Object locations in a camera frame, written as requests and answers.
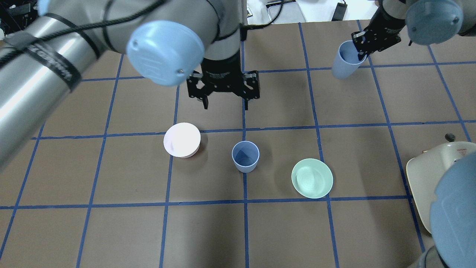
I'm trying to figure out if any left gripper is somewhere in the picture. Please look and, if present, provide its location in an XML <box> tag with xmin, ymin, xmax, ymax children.
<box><xmin>187</xmin><ymin>52</ymin><xmax>260</xmax><ymax>111</ymax></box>

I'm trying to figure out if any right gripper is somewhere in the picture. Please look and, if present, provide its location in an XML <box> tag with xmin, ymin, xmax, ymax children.
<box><xmin>351</xmin><ymin>4</ymin><xmax>406</xmax><ymax>62</ymax></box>

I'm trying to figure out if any blue cup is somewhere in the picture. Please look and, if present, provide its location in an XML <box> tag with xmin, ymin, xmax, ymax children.
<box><xmin>331</xmin><ymin>40</ymin><xmax>364</xmax><ymax>79</ymax></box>
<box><xmin>231</xmin><ymin>141</ymin><xmax>260</xmax><ymax>173</ymax></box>

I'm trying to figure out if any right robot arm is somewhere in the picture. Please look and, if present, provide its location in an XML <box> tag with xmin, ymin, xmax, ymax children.
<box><xmin>352</xmin><ymin>0</ymin><xmax>475</xmax><ymax>268</ymax></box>

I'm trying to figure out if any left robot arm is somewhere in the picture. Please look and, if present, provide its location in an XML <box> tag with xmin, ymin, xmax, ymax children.
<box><xmin>0</xmin><ymin>0</ymin><xmax>260</xmax><ymax>170</ymax></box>

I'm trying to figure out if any black power adapter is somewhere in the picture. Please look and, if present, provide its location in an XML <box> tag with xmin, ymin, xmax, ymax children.
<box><xmin>331</xmin><ymin>1</ymin><xmax>347</xmax><ymax>21</ymax></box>

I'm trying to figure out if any pink bowl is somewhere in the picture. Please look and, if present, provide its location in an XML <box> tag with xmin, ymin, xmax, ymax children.
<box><xmin>163</xmin><ymin>122</ymin><xmax>201</xmax><ymax>159</ymax></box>

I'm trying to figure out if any green bowl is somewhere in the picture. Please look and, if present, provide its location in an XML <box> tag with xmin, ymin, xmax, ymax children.
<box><xmin>291</xmin><ymin>158</ymin><xmax>334</xmax><ymax>199</ymax></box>

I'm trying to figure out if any cream toaster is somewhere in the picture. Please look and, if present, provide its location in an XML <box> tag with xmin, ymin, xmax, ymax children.
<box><xmin>406</xmin><ymin>142</ymin><xmax>476</xmax><ymax>233</ymax></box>

